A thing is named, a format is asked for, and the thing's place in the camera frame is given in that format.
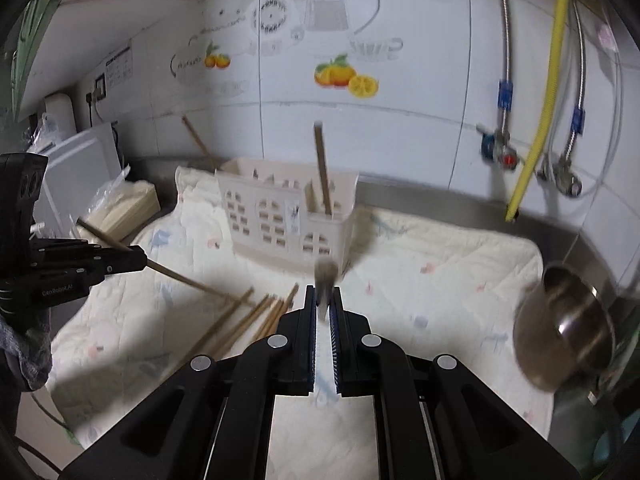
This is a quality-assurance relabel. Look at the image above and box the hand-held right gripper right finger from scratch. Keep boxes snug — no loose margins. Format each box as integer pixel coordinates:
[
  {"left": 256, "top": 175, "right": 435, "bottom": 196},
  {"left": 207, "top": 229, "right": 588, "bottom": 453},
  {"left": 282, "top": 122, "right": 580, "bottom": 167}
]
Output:
[{"left": 327, "top": 285, "right": 583, "bottom": 480}]

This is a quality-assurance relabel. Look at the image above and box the teal plastic object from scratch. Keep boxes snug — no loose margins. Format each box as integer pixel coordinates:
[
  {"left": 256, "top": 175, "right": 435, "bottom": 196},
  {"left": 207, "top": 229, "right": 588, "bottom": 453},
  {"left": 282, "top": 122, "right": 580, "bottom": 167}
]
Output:
[{"left": 595, "top": 405, "right": 640, "bottom": 480}]

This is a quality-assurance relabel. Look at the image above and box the bag of disposable wooden chopsticks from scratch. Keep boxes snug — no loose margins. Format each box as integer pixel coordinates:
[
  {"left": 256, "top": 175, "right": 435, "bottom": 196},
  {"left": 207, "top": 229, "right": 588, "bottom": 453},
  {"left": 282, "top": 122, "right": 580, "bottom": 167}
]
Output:
[{"left": 82, "top": 170, "right": 161, "bottom": 247}]

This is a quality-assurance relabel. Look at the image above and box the green panel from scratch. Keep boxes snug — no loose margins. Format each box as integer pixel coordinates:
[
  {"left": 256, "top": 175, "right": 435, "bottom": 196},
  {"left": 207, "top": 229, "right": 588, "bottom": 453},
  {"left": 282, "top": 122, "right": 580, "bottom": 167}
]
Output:
[{"left": 0, "top": 0, "right": 68, "bottom": 116}]

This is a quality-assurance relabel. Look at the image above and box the yellow corrugated gas hose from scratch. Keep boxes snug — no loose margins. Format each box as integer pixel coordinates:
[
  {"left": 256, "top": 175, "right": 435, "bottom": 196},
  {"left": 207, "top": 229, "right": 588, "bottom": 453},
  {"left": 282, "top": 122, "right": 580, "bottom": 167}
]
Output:
[{"left": 505, "top": 0, "right": 572, "bottom": 223}]

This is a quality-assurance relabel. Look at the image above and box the white plastic chopstick holder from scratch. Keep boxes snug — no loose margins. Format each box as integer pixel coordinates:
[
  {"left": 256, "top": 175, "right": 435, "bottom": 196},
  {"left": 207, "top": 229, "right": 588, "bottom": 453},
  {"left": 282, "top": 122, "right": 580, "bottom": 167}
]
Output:
[{"left": 215, "top": 156, "right": 360, "bottom": 277}]

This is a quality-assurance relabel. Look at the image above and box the brown wooden chopstick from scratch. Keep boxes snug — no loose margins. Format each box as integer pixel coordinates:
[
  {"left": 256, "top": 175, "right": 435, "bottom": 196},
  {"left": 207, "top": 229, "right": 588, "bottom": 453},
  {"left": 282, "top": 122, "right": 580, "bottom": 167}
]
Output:
[
  {"left": 312, "top": 120, "right": 335, "bottom": 217},
  {"left": 180, "top": 115, "right": 222, "bottom": 172},
  {"left": 312, "top": 255, "right": 341, "bottom": 323},
  {"left": 75, "top": 216, "right": 251, "bottom": 306}
]

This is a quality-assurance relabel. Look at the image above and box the white wall label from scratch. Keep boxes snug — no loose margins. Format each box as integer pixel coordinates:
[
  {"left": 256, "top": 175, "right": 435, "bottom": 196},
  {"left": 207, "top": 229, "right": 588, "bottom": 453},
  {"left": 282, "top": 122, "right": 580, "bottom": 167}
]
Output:
[{"left": 105, "top": 47, "right": 133, "bottom": 86}]

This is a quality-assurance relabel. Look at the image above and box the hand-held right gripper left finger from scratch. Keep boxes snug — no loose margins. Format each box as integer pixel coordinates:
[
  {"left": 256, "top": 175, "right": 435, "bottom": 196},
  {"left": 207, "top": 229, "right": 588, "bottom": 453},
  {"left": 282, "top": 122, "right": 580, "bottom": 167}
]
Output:
[{"left": 62, "top": 285, "right": 321, "bottom": 480}]

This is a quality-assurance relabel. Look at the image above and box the white box appliance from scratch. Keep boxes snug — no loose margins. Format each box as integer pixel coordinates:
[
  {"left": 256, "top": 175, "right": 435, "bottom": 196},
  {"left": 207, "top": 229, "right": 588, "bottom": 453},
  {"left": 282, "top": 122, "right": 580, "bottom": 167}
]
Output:
[{"left": 37, "top": 122, "right": 123, "bottom": 241}]

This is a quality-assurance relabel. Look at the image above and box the clear plastic tube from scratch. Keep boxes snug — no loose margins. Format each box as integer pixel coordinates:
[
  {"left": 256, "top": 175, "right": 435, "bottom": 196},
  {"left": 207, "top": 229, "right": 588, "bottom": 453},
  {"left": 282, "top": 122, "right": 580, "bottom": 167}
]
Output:
[{"left": 542, "top": 5, "right": 625, "bottom": 198}]

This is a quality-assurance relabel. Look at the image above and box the white rounded container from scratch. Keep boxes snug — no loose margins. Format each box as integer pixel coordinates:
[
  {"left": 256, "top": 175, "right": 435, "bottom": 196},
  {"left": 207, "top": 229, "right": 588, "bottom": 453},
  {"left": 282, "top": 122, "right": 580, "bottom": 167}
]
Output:
[{"left": 42, "top": 94, "right": 76, "bottom": 136}]

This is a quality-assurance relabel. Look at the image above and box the braided metal hose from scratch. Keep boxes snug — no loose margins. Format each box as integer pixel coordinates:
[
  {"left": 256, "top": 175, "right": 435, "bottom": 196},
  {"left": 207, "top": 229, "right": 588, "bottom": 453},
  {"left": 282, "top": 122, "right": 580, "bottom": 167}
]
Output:
[
  {"left": 492, "top": 0, "right": 516, "bottom": 136},
  {"left": 560, "top": 0, "right": 588, "bottom": 171}
]

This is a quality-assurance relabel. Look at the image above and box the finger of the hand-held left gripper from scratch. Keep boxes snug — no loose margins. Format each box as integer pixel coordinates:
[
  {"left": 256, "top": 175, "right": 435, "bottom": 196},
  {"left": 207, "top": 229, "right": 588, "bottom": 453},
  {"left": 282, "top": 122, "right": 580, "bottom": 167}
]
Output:
[
  {"left": 30, "top": 263, "right": 144, "bottom": 294},
  {"left": 30, "top": 237, "right": 149, "bottom": 267}
]

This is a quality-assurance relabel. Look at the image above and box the stainless steel pot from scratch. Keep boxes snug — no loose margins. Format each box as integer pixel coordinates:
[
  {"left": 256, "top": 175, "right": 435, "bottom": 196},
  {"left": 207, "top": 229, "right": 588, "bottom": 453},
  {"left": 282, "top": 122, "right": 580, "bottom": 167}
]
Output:
[{"left": 512, "top": 260, "right": 616, "bottom": 393}]

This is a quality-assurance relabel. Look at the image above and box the quilted printed mat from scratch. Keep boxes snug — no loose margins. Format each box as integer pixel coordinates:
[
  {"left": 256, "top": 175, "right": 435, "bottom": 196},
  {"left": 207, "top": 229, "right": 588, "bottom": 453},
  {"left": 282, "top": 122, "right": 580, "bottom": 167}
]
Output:
[{"left": 45, "top": 165, "right": 556, "bottom": 480}]

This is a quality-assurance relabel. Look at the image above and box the red-handled wall valve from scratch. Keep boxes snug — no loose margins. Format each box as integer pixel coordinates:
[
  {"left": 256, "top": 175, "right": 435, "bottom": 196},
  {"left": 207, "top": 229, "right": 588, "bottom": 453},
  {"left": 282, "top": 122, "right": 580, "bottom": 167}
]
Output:
[{"left": 477, "top": 125, "right": 521, "bottom": 173}]

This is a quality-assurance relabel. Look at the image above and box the pile of brown chopsticks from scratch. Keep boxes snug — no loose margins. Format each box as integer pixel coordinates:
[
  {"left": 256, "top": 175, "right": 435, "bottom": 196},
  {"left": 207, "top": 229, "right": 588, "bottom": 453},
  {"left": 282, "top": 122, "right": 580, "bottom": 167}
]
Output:
[{"left": 187, "top": 284, "right": 301, "bottom": 361}]

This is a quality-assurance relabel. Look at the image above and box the chrome wall valve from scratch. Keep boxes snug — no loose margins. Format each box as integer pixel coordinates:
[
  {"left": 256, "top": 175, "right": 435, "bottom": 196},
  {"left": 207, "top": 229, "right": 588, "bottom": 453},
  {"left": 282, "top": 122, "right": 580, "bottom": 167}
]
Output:
[{"left": 537, "top": 157, "right": 583, "bottom": 196}]

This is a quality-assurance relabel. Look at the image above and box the person's left forearm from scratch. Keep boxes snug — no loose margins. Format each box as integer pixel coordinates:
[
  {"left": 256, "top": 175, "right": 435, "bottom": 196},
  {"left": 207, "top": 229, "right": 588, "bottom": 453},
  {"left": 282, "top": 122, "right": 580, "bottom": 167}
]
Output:
[{"left": 0, "top": 310, "right": 53, "bottom": 392}]

